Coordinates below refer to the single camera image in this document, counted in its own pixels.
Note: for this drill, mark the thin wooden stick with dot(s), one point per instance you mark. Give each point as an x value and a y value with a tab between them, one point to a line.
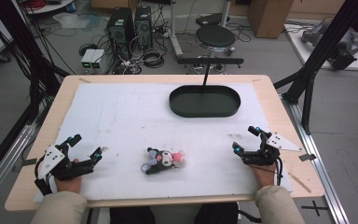
300	182

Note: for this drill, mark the black camera stand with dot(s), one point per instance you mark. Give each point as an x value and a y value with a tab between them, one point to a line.
209	61

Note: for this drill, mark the black round stool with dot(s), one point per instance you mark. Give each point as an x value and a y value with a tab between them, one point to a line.
215	37

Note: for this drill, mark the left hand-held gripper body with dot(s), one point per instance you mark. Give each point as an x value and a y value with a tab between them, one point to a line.
62	168

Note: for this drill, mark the white foam sheet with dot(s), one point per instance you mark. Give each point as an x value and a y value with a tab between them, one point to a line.
155	124

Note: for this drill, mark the white power supply box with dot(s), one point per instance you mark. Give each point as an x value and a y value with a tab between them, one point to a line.
98	59
88	59

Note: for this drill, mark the black tape piece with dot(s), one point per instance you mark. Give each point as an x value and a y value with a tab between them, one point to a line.
28	162
307	157

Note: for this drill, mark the person's left hand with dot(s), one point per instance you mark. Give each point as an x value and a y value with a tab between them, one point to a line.
69	184

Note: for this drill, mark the black oval tray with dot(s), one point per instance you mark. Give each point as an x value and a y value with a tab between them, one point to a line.
204	102

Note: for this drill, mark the black metal frame strut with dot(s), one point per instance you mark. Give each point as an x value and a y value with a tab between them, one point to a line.
318	56

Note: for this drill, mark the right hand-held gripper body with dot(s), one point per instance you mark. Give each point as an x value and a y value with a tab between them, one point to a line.
265	152

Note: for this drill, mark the person's legs in dark trousers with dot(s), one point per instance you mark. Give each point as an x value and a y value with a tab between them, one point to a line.
174	214

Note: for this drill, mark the person's right hand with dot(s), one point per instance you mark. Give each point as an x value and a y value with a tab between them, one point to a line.
264	176

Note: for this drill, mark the white board with grey equipment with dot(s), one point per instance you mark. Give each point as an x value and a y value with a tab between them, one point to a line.
329	46

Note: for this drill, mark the black computer tower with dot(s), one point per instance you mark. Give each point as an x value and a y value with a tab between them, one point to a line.
143	26
120	31

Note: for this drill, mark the black and pink plush toy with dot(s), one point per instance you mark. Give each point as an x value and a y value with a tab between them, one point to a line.
164	160

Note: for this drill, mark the black tape cross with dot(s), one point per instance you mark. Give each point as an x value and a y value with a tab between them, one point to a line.
315	207

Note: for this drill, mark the brown cardboard box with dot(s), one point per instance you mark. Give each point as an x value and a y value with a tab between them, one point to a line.
268	17

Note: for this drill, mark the aluminium rail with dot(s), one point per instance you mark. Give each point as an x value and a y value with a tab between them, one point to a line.
318	161
4	161

